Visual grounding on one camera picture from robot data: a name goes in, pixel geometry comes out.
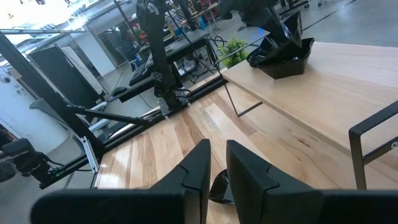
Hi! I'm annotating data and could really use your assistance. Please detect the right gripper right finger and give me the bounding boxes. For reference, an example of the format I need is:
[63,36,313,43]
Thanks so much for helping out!
[226,139,398,224]

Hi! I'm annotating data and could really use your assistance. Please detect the black leaf-shaped mini plate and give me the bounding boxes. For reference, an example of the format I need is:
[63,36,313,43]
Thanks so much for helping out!
[208,169,236,205]

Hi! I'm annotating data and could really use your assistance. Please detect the wooden shelf black metal legs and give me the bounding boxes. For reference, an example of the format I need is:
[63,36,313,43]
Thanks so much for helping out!
[214,40,398,190]

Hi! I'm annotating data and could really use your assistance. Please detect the black aluminium table frame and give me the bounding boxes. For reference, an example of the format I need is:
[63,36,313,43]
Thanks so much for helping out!
[0,29,229,190]

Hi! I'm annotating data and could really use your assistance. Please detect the green plant white pot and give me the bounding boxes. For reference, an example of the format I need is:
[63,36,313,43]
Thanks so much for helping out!
[217,37,249,69]

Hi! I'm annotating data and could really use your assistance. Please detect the black desk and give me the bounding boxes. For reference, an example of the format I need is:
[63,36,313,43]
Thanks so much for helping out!
[129,29,215,86]

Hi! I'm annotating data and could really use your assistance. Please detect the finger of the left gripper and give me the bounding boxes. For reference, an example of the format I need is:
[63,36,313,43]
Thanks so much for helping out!
[261,9,289,46]

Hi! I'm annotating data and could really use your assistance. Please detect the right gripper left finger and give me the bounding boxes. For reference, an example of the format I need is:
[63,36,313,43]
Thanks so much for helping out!
[29,139,212,224]

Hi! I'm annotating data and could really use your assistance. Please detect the black panel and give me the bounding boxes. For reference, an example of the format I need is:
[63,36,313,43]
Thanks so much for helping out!
[27,43,105,110]

